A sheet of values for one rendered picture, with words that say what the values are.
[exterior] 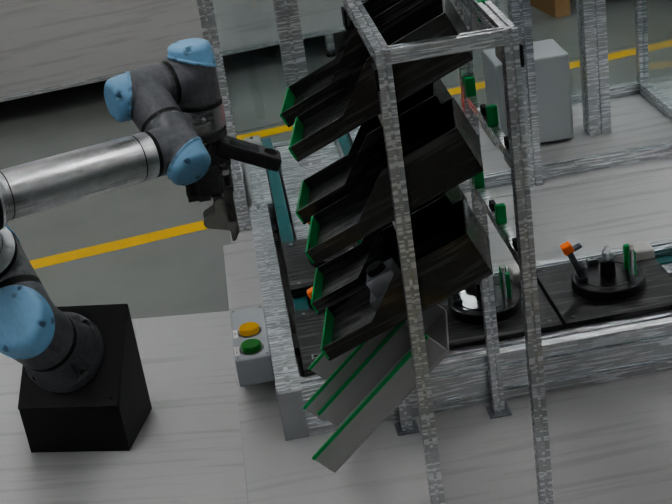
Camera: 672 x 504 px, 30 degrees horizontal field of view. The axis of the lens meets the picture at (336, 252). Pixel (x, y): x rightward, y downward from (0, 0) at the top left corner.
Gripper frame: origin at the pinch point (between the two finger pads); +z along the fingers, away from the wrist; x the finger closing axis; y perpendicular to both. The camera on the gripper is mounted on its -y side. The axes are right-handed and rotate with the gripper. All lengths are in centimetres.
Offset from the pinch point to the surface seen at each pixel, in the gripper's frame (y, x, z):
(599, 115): -100, -111, 32
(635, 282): -72, 0, 24
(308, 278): -12.1, -30.5, 26.3
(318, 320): -12.1, -11.2, 26.3
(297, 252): -11, -44, 26
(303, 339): -8.5, -4.7, 26.3
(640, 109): -116, -124, 37
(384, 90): -24, 48, -37
